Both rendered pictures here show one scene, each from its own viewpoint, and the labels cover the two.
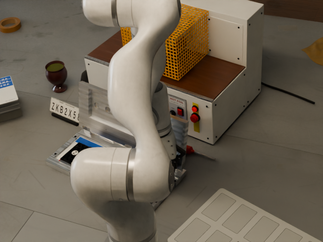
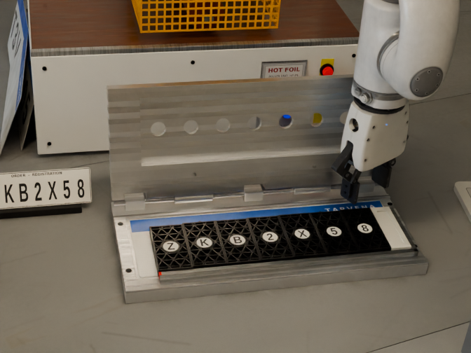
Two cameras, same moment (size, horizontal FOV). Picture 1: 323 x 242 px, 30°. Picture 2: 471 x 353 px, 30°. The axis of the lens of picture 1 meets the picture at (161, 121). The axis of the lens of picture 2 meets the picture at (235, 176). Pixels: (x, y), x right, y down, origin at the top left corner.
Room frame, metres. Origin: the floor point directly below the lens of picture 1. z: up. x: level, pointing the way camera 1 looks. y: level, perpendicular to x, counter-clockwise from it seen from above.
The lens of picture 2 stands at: (0.89, 1.03, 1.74)
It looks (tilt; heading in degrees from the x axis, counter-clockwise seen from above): 35 degrees down; 307
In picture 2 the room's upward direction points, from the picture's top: 5 degrees clockwise
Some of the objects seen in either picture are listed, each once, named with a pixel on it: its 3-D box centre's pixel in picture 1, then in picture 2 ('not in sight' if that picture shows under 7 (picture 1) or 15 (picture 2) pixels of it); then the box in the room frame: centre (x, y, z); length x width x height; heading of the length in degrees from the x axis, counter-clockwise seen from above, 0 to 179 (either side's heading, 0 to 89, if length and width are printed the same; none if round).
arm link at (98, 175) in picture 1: (113, 192); not in sight; (0.98, 0.13, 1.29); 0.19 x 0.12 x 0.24; 79
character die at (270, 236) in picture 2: not in sight; (269, 239); (1.45, 0.19, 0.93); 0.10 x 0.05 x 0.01; 141
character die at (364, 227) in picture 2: not in sight; (364, 231); (1.36, 0.07, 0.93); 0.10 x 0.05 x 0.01; 141
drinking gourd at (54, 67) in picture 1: (57, 77); not in sight; (1.97, 0.39, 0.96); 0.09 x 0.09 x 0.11
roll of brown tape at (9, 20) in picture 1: (9, 25); not in sight; (2.50, 0.66, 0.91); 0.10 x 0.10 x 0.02
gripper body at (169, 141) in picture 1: (159, 140); (375, 125); (1.40, 0.01, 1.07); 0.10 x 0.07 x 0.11; 78
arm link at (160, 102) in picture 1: (154, 105); (390, 39); (1.40, 0.02, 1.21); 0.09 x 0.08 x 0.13; 147
